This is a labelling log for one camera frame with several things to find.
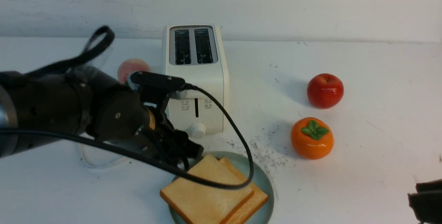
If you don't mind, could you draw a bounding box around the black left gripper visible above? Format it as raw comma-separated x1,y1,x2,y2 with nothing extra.
90,89,204,171

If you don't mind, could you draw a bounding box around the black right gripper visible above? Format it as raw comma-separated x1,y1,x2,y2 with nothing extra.
407,179,442,224

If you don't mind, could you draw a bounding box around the toast slice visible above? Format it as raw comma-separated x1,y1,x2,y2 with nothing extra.
219,157,268,224
160,155,254,224

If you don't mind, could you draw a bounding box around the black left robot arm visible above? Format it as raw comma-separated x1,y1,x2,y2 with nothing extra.
1,66,203,168

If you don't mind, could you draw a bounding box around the pink peach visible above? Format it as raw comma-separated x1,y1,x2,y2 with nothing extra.
117,58,151,84

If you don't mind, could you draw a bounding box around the light green plate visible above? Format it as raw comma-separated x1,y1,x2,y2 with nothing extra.
169,152,274,224

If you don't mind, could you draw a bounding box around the white two-slot toaster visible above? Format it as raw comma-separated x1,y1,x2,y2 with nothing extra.
162,24,230,139

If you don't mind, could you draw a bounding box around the orange persimmon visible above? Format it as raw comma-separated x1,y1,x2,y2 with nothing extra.
290,117,334,160

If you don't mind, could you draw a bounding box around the red apple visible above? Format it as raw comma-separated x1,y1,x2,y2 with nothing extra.
307,73,344,109

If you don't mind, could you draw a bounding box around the white power cord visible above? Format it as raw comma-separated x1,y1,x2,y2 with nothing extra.
79,143,130,169

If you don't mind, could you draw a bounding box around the black left camera cable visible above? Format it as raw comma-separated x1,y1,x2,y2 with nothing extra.
0,26,254,190

